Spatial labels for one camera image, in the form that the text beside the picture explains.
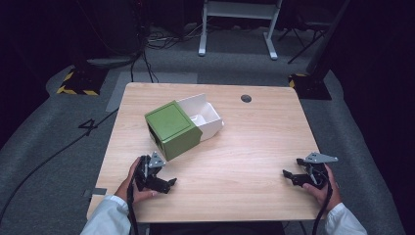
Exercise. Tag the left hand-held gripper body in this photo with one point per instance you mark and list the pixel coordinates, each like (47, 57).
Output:
(146, 173)

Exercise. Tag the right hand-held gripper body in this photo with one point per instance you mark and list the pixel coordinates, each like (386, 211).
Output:
(314, 173)

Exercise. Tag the person's left hand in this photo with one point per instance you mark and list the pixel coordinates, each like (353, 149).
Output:
(130, 187)

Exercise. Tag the person's right hand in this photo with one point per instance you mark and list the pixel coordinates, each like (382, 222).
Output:
(326, 192)

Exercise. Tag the green drawer cabinet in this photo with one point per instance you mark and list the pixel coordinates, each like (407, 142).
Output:
(171, 129)

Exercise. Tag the grey tape strip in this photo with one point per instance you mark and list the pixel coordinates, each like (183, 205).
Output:
(96, 192)

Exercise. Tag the white drawer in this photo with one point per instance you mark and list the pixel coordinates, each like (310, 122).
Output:
(204, 116)

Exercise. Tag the black base with hazard stripes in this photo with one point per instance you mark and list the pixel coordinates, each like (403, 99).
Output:
(310, 85)
(81, 83)

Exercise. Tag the black tripod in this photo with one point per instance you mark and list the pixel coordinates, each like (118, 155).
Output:
(305, 36)

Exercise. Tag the grey slanted pole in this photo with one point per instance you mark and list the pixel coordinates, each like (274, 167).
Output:
(328, 37)

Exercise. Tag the white metal stand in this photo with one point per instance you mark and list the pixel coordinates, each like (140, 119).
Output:
(239, 24)

